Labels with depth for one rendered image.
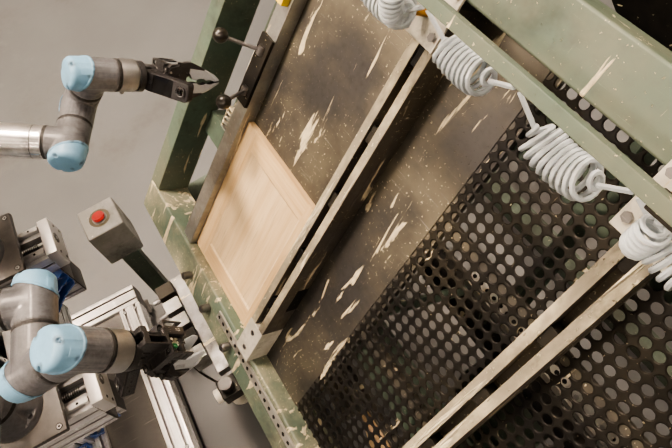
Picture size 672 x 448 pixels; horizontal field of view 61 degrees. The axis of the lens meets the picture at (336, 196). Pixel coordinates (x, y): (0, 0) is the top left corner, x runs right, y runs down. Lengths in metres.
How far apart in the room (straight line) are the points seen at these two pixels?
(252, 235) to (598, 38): 1.05
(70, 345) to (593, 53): 0.88
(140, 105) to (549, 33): 2.92
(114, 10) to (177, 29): 0.51
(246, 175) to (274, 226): 0.18
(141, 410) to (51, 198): 1.39
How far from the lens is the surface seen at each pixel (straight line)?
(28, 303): 1.14
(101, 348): 1.03
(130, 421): 2.50
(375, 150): 1.15
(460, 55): 0.85
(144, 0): 4.25
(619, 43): 0.87
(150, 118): 3.48
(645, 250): 0.73
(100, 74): 1.37
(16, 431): 1.67
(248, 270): 1.64
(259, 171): 1.54
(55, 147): 1.36
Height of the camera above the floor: 2.47
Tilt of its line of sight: 58 degrees down
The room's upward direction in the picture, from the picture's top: 10 degrees counter-clockwise
